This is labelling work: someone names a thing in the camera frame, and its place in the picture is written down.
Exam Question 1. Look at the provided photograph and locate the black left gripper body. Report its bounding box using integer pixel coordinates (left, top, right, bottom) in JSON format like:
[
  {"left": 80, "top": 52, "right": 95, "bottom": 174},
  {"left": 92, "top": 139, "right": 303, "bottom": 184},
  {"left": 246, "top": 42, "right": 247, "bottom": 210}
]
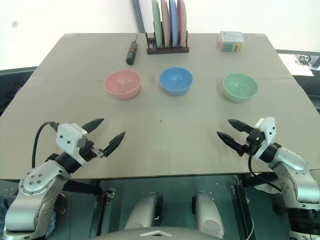
[{"left": 79, "top": 139, "right": 106, "bottom": 163}]

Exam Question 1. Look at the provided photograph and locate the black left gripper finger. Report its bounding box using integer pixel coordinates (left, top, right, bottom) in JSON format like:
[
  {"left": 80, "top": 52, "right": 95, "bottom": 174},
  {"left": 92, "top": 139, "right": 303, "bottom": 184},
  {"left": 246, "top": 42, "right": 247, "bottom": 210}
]
[
  {"left": 102, "top": 131, "right": 126, "bottom": 158},
  {"left": 82, "top": 118, "right": 105, "bottom": 134}
]

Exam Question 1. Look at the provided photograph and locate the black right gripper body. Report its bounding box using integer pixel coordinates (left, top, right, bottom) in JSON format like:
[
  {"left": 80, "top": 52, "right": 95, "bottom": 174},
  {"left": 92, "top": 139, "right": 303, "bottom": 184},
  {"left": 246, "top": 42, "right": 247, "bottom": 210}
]
[{"left": 241, "top": 126, "right": 266, "bottom": 157}]

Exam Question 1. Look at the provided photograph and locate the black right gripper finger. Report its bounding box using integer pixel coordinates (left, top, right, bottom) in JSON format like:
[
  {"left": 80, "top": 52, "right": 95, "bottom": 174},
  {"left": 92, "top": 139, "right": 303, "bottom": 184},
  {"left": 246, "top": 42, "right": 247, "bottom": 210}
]
[
  {"left": 216, "top": 131, "right": 245, "bottom": 158},
  {"left": 227, "top": 118, "right": 251, "bottom": 133}
]

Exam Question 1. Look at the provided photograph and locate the green plastic bowl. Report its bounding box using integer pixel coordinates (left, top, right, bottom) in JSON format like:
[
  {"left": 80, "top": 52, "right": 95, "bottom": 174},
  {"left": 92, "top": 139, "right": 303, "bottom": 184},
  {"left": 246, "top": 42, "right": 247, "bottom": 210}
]
[{"left": 222, "top": 73, "right": 259, "bottom": 104}]

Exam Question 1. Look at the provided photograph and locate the red plastic bowl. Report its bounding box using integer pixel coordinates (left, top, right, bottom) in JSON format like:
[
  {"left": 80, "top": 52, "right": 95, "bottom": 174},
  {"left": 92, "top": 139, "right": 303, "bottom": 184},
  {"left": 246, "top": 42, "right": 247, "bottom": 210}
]
[{"left": 104, "top": 70, "right": 143, "bottom": 100}]

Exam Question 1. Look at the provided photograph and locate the black table leg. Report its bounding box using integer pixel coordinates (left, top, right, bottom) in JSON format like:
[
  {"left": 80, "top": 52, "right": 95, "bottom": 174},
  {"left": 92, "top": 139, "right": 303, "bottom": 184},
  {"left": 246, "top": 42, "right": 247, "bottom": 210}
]
[{"left": 231, "top": 174, "right": 255, "bottom": 240}]

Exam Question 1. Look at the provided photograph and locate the silver left robot leg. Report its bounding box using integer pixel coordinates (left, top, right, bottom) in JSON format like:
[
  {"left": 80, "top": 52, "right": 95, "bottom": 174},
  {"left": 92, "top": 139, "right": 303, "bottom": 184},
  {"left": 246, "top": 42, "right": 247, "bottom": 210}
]
[{"left": 123, "top": 192, "right": 164, "bottom": 231}]

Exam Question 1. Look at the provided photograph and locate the silver robot leg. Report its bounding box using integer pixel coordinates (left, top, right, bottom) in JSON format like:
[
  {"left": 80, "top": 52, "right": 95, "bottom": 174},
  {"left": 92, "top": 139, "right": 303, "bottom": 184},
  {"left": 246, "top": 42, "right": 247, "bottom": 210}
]
[
  {"left": 123, "top": 192, "right": 164, "bottom": 231},
  {"left": 191, "top": 190, "right": 225, "bottom": 240}
]

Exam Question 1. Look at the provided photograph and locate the silver right robot leg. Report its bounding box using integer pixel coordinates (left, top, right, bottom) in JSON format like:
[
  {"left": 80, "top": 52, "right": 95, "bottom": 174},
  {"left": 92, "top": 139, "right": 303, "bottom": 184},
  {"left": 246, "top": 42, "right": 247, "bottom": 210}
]
[{"left": 191, "top": 190, "right": 225, "bottom": 240}]

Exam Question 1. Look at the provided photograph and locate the blue plastic bowl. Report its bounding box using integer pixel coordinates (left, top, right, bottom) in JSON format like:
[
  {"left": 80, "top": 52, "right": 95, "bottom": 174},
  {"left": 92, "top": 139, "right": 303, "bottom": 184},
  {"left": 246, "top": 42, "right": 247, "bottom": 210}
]
[{"left": 159, "top": 67, "right": 194, "bottom": 97}]

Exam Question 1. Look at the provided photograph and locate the white sheet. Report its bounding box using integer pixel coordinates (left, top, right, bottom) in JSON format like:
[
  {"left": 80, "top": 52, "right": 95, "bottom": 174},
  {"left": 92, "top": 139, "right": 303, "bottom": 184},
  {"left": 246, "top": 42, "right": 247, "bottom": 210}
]
[{"left": 274, "top": 49, "right": 320, "bottom": 76}]

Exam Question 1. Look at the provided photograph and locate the black red screwdriver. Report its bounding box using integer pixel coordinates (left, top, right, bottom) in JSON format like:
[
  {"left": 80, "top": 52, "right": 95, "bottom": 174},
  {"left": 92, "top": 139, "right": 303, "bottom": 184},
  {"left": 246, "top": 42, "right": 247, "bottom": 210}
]
[{"left": 125, "top": 32, "right": 140, "bottom": 66}]

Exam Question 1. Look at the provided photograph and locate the clear box of coloured clips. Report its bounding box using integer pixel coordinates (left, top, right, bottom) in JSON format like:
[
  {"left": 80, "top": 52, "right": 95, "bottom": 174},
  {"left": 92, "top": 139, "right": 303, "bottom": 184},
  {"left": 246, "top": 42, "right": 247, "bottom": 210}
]
[{"left": 216, "top": 30, "right": 245, "bottom": 54}]

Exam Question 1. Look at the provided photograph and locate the metal object on white sheet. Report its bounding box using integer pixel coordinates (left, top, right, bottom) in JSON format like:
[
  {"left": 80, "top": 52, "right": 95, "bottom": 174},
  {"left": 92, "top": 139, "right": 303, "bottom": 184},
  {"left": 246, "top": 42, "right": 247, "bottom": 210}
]
[{"left": 294, "top": 53, "right": 313, "bottom": 66}]

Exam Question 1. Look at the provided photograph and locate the grey robot torso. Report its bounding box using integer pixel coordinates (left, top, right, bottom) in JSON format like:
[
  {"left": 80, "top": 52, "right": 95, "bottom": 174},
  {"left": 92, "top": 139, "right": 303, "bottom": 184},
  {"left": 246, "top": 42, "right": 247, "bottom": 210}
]
[{"left": 87, "top": 225, "right": 224, "bottom": 240}]

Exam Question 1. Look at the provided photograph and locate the dark wooden plate rack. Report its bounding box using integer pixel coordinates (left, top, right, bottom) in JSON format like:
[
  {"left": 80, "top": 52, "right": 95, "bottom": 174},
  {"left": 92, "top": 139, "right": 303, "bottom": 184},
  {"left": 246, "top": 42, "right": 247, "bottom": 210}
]
[{"left": 144, "top": 21, "right": 190, "bottom": 55}]

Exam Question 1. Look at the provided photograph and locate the dark vertical pole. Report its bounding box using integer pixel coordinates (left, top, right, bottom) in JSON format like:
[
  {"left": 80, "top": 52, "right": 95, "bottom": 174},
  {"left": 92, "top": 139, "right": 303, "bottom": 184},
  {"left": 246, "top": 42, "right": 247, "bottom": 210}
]
[{"left": 131, "top": 0, "right": 147, "bottom": 34}]

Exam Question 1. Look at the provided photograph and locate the red plate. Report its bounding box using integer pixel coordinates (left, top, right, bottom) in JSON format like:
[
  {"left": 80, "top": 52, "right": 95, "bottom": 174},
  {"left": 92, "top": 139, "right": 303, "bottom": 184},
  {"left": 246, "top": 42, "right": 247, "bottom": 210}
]
[{"left": 176, "top": 0, "right": 188, "bottom": 47}]

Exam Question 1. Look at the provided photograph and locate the green plate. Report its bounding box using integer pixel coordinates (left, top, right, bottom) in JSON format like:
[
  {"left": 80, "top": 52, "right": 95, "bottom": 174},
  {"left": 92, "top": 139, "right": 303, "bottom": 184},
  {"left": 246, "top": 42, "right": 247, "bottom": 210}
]
[{"left": 151, "top": 0, "right": 162, "bottom": 48}]

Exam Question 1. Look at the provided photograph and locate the blue plate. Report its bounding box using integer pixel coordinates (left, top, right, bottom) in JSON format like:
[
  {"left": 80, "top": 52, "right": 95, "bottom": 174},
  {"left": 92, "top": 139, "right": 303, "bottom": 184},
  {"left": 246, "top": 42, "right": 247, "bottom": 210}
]
[{"left": 168, "top": 0, "right": 180, "bottom": 47}]

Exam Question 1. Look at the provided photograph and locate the pale pink plate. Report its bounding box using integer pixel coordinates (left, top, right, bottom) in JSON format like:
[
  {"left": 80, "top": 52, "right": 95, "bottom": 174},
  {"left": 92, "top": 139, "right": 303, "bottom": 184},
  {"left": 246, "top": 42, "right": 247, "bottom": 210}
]
[{"left": 160, "top": 0, "right": 171, "bottom": 48}]

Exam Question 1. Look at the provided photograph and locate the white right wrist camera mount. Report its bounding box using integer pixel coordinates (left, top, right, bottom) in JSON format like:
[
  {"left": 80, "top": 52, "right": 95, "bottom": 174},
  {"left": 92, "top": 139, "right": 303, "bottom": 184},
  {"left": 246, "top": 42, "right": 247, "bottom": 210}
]
[{"left": 253, "top": 116, "right": 277, "bottom": 161}]

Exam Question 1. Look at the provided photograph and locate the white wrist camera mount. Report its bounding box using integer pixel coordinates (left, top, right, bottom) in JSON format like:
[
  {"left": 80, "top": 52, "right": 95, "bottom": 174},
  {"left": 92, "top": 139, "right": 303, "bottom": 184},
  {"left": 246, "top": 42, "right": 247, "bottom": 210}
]
[
  {"left": 55, "top": 123, "right": 89, "bottom": 168},
  {"left": 253, "top": 116, "right": 277, "bottom": 161}
]

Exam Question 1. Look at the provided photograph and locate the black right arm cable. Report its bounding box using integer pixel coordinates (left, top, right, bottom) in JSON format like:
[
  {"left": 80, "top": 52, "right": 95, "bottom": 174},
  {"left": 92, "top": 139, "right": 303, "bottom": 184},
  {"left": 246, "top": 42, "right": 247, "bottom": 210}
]
[{"left": 247, "top": 139, "right": 284, "bottom": 194}]

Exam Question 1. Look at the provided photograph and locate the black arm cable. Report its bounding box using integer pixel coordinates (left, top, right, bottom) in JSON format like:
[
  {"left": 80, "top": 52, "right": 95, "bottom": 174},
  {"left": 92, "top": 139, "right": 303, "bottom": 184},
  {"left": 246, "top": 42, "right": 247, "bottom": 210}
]
[
  {"left": 31, "top": 121, "right": 60, "bottom": 169},
  {"left": 247, "top": 139, "right": 284, "bottom": 194}
]

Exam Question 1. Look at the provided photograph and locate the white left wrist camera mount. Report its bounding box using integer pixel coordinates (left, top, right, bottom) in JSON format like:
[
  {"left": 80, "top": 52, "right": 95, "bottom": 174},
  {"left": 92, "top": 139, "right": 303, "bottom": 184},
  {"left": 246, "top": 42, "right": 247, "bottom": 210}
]
[{"left": 55, "top": 123, "right": 89, "bottom": 168}]

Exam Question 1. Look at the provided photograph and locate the black table frame bar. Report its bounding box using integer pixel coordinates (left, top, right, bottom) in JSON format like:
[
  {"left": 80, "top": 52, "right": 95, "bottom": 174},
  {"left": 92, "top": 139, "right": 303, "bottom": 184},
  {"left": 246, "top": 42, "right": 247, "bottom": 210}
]
[{"left": 61, "top": 179, "right": 104, "bottom": 196}]

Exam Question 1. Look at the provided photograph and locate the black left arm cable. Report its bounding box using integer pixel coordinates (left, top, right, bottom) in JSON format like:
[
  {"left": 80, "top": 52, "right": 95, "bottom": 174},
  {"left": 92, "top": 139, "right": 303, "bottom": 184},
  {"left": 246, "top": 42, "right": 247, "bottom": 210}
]
[{"left": 31, "top": 121, "right": 60, "bottom": 169}]

